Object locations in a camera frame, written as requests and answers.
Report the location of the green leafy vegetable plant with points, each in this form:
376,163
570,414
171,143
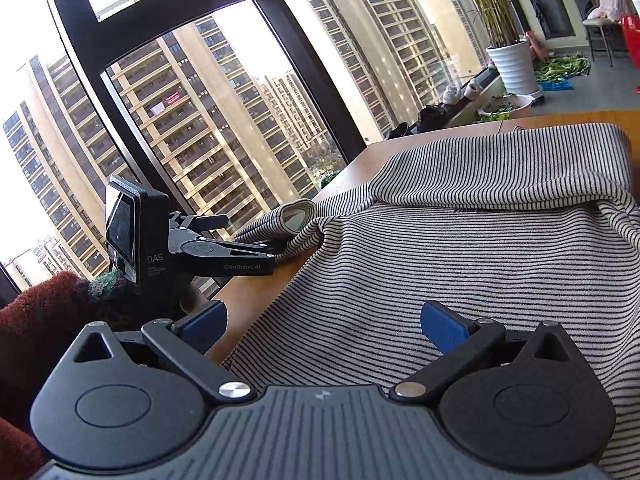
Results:
493,117

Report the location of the black shoe left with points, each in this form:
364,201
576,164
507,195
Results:
403,129

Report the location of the blue plastic bag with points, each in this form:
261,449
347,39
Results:
556,85

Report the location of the white ribbed plant pot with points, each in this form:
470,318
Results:
515,66

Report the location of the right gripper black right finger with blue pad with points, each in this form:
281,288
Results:
466,346

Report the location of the chair with pink cloth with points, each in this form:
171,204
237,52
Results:
602,25

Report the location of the pink basin with plants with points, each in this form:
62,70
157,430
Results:
517,106

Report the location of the grey black striped garment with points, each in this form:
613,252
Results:
522,227

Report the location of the pink slipper left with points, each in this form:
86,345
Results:
451,96

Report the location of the green vegetables on floor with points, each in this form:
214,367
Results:
562,67

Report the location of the pink slipper right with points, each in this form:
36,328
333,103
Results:
472,90

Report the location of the pink slipper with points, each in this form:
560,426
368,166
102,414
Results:
472,90
451,96

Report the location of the black shoe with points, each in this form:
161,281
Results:
431,118
403,129

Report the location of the dark red sleeve forearm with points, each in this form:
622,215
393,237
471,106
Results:
36,330

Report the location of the black shoe right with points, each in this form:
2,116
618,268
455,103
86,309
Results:
431,118

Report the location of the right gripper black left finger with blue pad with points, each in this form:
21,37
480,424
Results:
181,347

